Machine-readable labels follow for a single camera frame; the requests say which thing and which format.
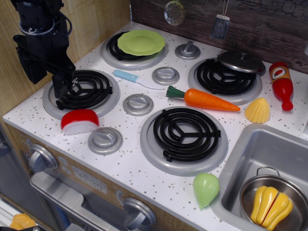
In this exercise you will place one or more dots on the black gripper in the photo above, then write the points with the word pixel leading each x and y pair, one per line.
pixel 41 52

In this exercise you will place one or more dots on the orange toy carrot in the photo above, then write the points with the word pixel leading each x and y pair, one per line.
pixel 200 99

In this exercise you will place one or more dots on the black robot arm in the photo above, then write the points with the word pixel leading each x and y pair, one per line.
pixel 38 13

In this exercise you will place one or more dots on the green toy plate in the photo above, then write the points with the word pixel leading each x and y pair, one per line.
pixel 141 42

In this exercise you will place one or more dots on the front left black burner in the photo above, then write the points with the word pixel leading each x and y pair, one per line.
pixel 95 90

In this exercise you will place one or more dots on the black burner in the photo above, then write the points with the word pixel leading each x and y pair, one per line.
pixel 118 59
pixel 95 90
pixel 236 87
pixel 183 141

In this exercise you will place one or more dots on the back left black burner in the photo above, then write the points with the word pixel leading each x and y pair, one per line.
pixel 118 59

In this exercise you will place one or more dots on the silver stove knob front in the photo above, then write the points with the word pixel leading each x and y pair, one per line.
pixel 105 141

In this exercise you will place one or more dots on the silver stove knob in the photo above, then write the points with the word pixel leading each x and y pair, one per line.
pixel 105 141
pixel 138 105
pixel 165 76
pixel 187 51

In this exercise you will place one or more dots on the silver stove knob centre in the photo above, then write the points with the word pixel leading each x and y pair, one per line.
pixel 138 105

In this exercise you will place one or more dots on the left silver oven dial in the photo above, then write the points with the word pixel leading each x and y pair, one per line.
pixel 41 159

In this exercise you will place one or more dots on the silver oven dial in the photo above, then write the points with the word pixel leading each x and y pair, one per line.
pixel 41 159
pixel 139 217

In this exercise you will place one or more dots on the silver stove knob upper middle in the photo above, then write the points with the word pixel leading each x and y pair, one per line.
pixel 165 76

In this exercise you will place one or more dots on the oven clock display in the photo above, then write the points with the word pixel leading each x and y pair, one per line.
pixel 90 180

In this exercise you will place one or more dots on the silver stove knob back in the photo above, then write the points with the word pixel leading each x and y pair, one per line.
pixel 187 51

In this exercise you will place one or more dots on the hanging silver skimmer spoon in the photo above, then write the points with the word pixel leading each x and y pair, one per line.
pixel 174 13

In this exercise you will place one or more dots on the front right black burner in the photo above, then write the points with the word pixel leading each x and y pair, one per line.
pixel 183 141

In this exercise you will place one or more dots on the back right black burner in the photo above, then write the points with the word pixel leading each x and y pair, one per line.
pixel 236 87

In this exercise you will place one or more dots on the yellow object bottom left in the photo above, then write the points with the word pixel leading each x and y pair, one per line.
pixel 22 221

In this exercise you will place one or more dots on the right silver oven dial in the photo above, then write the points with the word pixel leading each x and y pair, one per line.
pixel 139 217

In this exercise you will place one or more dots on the hanging silver spatula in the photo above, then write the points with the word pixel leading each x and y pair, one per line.
pixel 221 24

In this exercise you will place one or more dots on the green toy pear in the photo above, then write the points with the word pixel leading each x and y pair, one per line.
pixel 206 187

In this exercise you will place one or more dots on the steel pot lid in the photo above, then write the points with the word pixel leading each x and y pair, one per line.
pixel 241 61

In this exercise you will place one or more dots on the yellow toy corn piece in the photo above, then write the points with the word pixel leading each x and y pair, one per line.
pixel 258 111

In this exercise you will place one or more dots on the silver sink basin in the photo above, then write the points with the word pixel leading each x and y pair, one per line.
pixel 259 146

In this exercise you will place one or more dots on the red toy ketchup bottle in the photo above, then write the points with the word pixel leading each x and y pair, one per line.
pixel 282 84

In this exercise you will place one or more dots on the steel pot in sink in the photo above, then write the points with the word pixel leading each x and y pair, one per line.
pixel 268 176

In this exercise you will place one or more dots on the blue handled toy knife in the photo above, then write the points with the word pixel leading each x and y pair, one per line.
pixel 144 81

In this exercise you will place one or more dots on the silver oven door handle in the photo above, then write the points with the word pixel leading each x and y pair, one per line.
pixel 69 200

